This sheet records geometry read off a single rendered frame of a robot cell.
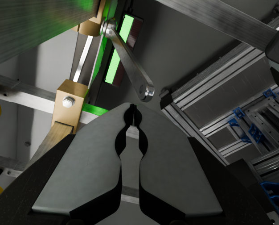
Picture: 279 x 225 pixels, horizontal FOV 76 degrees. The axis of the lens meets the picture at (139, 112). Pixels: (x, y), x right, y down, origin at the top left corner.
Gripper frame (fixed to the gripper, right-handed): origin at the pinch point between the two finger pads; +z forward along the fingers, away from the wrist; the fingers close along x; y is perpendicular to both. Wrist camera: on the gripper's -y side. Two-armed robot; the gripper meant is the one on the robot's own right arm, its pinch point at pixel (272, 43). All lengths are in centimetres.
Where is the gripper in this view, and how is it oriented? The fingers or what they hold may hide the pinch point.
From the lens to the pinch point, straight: 37.6
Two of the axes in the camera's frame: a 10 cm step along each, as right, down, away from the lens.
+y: 9.3, 3.2, 1.9
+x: 3.7, -7.8, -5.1
